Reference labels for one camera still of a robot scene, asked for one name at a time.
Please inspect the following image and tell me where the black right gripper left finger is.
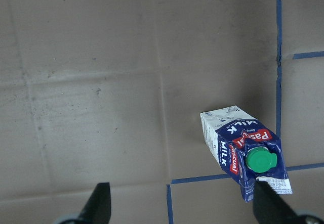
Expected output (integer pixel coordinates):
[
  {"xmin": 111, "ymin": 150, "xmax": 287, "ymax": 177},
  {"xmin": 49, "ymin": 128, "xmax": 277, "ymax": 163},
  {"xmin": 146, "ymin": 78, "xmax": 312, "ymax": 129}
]
[{"xmin": 77, "ymin": 182, "xmax": 111, "ymax": 224}]

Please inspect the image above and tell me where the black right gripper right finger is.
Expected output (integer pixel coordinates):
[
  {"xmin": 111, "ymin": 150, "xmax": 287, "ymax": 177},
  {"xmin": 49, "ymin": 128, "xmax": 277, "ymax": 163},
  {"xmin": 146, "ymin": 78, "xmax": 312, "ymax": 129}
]
[{"xmin": 253, "ymin": 181, "xmax": 304, "ymax": 224}]

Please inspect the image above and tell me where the blue white milk carton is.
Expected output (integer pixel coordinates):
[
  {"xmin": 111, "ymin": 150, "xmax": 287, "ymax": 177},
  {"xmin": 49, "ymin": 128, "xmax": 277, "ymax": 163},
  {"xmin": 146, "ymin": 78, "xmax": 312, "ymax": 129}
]
[{"xmin": 200, "ymin": 106, "xmax": 293, "ymax": 202}]

